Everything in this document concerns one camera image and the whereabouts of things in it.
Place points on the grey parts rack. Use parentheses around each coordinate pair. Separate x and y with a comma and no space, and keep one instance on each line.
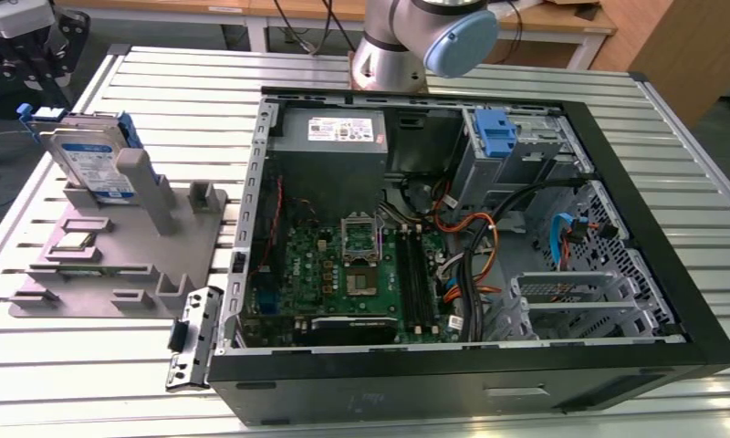
(133,255)

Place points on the grey power supply unit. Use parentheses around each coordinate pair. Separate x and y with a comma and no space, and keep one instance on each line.
(328,173)

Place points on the black open PC case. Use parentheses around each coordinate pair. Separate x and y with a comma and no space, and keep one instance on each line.
(401,383)

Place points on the silver optical drive cage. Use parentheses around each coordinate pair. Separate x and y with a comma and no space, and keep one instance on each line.
(523,173)

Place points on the grey metal disk bay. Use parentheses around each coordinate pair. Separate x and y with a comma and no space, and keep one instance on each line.
(571,306)

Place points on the blue plastic drive latch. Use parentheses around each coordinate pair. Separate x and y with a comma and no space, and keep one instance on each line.
(494,132)

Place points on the thin metal locking lever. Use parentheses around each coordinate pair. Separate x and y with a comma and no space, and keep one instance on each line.
(378,246)

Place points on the black RAM slot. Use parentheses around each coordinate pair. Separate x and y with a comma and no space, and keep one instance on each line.
(409,278)

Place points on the black graphics card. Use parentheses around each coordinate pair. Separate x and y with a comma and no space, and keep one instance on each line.
(353,330)

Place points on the green RAM stick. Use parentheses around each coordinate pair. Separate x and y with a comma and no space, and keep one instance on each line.
(81,273)

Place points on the wooden cabinet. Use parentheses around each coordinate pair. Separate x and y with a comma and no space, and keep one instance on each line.
(693,45)

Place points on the grey hinged slot bracket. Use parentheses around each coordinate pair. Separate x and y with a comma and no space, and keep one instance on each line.
(197,337)

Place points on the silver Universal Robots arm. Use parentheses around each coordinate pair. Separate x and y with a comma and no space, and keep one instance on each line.
(382,55)

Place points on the silver CPU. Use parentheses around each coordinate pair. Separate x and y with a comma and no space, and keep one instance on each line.
(76,241)

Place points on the hard disk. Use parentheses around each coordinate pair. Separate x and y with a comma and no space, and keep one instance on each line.
(88,159)

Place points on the white framed wooden desk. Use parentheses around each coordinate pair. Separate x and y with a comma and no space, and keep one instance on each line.
(583,18)
(158,9)

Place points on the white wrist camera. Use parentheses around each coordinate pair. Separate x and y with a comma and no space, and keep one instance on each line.
(12,18)

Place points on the green motherboard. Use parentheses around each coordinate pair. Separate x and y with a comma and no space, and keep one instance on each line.
(304,274)

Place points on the CPU socket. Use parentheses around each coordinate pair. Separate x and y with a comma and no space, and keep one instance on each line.
(365,282)

